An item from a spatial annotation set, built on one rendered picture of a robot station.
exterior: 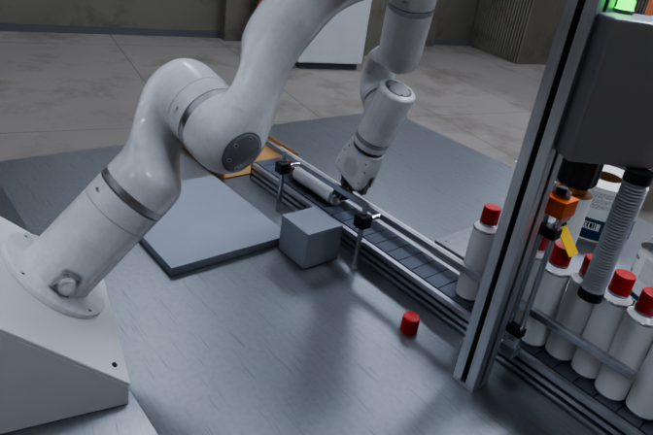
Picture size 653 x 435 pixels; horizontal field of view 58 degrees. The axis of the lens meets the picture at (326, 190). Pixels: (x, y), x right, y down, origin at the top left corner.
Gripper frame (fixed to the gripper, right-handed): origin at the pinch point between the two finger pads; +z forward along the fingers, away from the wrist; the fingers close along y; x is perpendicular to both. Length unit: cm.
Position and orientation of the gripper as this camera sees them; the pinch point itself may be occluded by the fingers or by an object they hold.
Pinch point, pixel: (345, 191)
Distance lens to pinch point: 143.8
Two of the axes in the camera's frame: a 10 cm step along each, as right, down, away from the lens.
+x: 7.7, -1.8, 6.2
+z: -3.4, 7.0, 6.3
